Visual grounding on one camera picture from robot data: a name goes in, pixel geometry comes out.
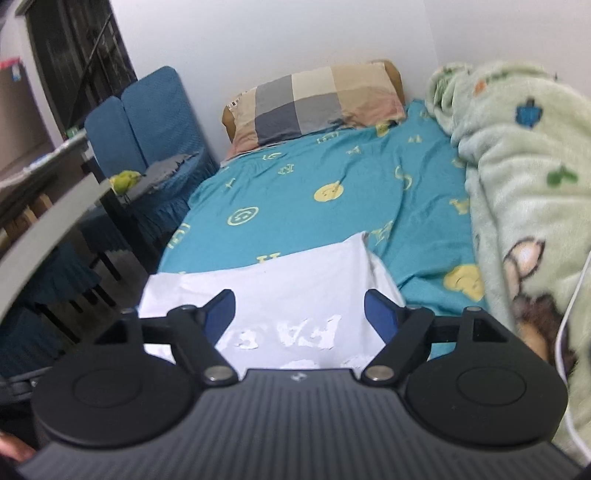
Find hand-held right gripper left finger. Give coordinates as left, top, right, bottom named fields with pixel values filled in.
left=95, top=288, right=241, bottom=387

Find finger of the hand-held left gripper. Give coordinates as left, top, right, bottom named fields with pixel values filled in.
left=0, top=367, right=53, bottom=404

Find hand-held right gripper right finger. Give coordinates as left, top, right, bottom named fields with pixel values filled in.
left=361, top=288, right=509, bottom=387

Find white t-shirt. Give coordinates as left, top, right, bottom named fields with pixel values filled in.
left=137, top=232, right=408, bottom=371

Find person's left hand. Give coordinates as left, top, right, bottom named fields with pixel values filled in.
left=0, top=433, right=36, bottom=463

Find blue covered chair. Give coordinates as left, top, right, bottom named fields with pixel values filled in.
left=120, top=66, right=219, bottom=252
left=84, top=96, right=149, bottom=172
left=0, top=205, right=123, bottom=365

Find teal printed bed sheet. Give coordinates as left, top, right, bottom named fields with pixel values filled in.
left=157, top=98, right=491, bottom=319

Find grey cloth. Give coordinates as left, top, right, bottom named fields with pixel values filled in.
left=124, top=154, right=200, bottom=195

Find white desk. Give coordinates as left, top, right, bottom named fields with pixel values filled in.
left=0, top=172, right=154, bottom=325

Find yellow-green plush toy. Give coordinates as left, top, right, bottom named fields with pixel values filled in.
left=109, top=170, right=142, bottom=194

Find green fleece blanket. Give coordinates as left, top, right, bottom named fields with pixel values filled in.
left=425, top=61, right=591, bottom=468

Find checkered pillow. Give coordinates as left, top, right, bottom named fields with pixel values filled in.
left=225, top=64, right=407, bottom=155

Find grey flat object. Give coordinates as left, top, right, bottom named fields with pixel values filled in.
left=0, top=135, right=89, bottom=191

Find brown cushion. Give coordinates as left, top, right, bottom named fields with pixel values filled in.
left=222, top=59, right=407, bottom=132

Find brown cabinet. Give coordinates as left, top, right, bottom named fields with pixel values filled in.
left=0, top=55, right=59, bottom=172

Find dark window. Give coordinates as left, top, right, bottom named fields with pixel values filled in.
left=27, top=0, right=138, bottom=136

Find white cable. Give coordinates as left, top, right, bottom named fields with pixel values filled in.
left=555, top=256, right=591, bottom=464

